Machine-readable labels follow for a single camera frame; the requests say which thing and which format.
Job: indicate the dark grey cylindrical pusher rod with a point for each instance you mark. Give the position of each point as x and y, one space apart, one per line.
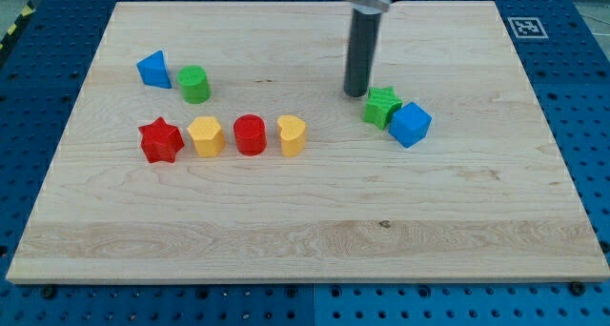
361 52

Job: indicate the green star block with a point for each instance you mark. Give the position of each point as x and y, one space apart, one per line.
380 106

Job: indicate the blue cube block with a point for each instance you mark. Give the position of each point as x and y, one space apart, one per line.
409 124

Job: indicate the yellow heart block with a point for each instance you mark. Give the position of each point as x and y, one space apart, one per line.
292 132

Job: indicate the red cylinder block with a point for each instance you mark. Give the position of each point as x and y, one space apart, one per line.
250 134

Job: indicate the white fiducial marker tag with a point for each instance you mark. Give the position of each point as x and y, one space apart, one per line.
527 28

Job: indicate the green cylinder block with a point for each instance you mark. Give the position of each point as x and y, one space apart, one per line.
193 84

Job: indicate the yellow hexagon block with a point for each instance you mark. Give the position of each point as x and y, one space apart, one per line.
207 136

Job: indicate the blue triangle block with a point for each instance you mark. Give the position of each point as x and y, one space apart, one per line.
153 71

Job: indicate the red star block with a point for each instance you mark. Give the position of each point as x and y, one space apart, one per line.
160 142

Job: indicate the yellow black hazard tape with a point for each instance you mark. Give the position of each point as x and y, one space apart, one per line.
17 27

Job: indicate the black bolt front right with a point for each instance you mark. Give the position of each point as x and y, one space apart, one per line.
577 288

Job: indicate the black bolt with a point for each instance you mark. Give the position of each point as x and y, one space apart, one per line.
48 292
577 288

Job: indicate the black bolt front left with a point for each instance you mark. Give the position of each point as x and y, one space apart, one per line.
48 292

